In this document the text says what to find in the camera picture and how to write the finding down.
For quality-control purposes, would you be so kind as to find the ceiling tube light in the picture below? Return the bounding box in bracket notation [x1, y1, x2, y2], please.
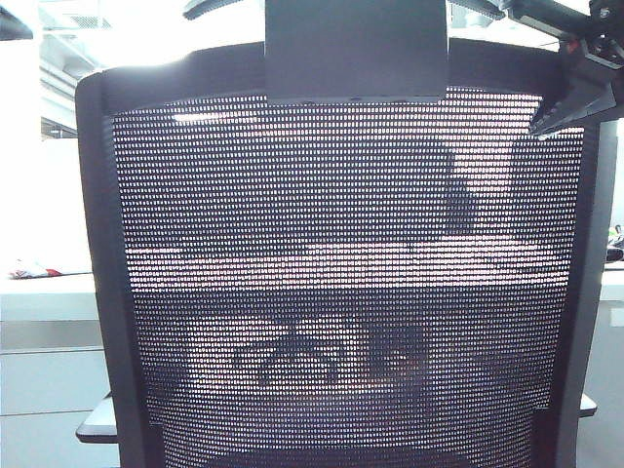
[172, 112, 229, 124]

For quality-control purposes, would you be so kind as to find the black mesh office chair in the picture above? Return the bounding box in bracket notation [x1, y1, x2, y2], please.
[75, 0, 616, 468]

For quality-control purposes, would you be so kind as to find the black swivel chair base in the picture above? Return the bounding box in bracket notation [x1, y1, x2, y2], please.
[227, 319, 345, 387]

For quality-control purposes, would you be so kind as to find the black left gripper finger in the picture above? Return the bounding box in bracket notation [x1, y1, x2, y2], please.
[0, 8, 35, 40]

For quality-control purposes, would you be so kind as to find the white office desk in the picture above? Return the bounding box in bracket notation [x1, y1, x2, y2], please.
[0, 272, 624, 323]

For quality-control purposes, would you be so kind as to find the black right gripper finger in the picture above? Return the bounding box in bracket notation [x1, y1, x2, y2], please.
[527, 72, 619, 141]
[505, 0, 595, 39]

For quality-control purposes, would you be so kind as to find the white red printed cloth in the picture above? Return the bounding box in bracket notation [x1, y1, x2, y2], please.
[8, 256, 63, 281]

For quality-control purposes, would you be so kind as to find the white drawer cabinet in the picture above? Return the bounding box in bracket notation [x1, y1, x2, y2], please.
[0, 319, 119, 468]

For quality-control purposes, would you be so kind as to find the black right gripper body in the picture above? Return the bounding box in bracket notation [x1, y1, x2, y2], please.
[559, 0, 624, 72]

